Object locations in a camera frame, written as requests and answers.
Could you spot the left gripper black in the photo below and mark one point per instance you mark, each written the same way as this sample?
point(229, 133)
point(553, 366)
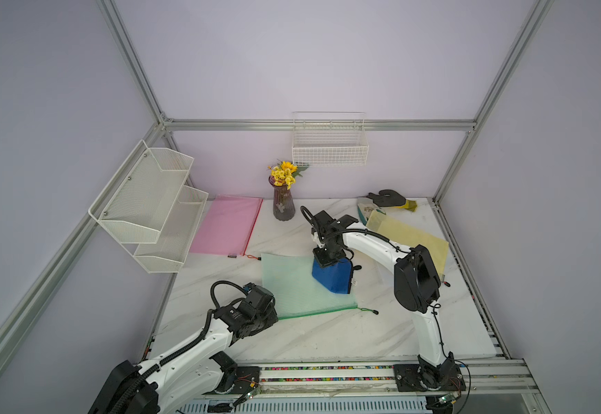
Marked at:
point(271, 317)

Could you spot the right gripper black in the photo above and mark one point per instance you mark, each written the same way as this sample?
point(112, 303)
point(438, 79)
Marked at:
point(324, 262)

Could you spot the green zipper mesh document bag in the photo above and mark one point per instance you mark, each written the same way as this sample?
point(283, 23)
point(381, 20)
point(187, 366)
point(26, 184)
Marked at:
point(297, 293)

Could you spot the blue microfiber cleaning cloth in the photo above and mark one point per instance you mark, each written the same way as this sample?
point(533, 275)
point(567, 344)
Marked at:
point(336, 278)

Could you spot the yellow mesh document bag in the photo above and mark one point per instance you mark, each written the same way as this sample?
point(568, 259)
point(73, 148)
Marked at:
point(412, 229)

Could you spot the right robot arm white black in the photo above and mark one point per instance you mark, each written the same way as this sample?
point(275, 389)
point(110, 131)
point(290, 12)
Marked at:
point(416, 281)

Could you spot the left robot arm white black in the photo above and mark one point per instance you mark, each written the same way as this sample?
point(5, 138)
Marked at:
point(198, 364)

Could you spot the pink mesh document bag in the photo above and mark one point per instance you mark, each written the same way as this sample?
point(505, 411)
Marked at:
point(227, 227)

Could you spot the green white work glove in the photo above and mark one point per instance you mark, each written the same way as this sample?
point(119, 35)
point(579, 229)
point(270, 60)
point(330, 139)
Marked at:
point(365, 207)

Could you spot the dark purple glass vase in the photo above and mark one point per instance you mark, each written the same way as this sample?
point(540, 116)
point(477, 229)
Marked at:
point(283, 205)

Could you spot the black yellow work glove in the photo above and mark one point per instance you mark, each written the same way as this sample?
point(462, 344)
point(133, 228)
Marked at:
point(391, 199)

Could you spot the yellow artificial flowers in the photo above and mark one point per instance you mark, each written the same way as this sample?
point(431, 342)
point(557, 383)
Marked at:
point(285, 173)

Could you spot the white two-tier mesh shelf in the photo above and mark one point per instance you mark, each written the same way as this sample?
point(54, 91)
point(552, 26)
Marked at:
point(150, 209)

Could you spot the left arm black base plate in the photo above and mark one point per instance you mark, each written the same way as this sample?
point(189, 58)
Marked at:
point(239, 381)

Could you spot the white wire wall basket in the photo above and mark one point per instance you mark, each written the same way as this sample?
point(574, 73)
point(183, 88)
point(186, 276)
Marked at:
point(330, 139)

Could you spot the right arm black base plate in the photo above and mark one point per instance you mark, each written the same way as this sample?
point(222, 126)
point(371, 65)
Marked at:
point(426, 378)

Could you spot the aluminium frame rail base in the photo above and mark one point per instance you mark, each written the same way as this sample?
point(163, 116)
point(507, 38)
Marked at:
point(494, 385)

